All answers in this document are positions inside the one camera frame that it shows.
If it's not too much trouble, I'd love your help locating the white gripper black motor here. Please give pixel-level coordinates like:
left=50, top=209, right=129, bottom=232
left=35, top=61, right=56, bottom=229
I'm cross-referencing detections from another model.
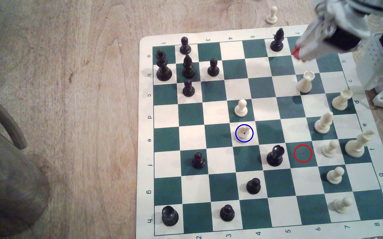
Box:
left=292, top=0, right=371, bottom=62

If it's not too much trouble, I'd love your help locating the black chess bishop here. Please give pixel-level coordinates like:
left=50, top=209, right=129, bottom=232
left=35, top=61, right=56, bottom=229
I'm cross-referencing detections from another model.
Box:
left=270, top=28, right=285, bottom=52
left=182, top=54, right=196, bottom=79

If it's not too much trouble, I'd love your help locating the white chess rook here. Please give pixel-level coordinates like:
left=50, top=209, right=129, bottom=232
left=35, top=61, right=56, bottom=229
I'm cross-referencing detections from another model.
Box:
left=296, top=71, right=315, bottom=94
left=331, top=89, right=353, bottom=111

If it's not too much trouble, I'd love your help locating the white chess pawn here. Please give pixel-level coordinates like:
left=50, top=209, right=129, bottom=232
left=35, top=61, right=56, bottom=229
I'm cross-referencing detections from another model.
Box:
left=326, top=167, right=345, bottom=185
left=332, top=197, right=353, bottom=214
left=321, top=140, right=339, bottom=158
left=234, top=99, right=248, bottom=117
left=266, top=6, right=278, bottom=25

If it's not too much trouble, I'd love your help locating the white chess bishop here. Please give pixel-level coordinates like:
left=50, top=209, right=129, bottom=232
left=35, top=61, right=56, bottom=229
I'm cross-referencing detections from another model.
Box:
left=314, top=112, right=334, bottom=134

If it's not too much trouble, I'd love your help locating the black chess pawn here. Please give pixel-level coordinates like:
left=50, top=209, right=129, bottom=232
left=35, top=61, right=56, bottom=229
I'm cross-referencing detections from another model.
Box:
left=246, top=178, right=262, bottom=195
left=220, top=204, right=235, bottom=222
left=179, top=37, right=192, bottom=55
left=192, top=152, right=206, bottom=169
left=182, top=79, right=195, bottom=97
left=207, top=58, right=220, bottom=77

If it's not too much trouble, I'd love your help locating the white chess king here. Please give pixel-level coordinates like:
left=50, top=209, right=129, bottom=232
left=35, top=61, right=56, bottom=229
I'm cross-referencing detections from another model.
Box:
left=345, top=130, right=375, bottom=158

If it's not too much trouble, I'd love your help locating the green and white chess mat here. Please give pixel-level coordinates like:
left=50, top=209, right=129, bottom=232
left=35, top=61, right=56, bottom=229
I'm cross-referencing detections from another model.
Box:
left=136, top=23, right=383, bottom=239

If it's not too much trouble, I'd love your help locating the black chess rook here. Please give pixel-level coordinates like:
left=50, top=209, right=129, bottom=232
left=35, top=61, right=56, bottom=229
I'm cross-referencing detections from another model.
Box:
left=162, top=205, right=179, bottom=227
left=266, top=145, right=285, bottom=167

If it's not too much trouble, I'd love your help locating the black chess king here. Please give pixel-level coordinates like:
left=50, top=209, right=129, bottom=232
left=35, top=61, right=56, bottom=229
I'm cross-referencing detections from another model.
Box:
left=156, top=50, right=173, bottom=82

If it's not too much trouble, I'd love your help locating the round brown wooden seat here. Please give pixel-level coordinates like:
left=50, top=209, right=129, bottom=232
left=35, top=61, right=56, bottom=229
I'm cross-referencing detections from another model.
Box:
left=0, top=116, right=51, bottom=237

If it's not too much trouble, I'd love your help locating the curved wooden chair rail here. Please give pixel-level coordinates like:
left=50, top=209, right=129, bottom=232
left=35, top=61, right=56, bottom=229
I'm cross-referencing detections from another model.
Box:
left=0, top=81, right=27, bottom=150

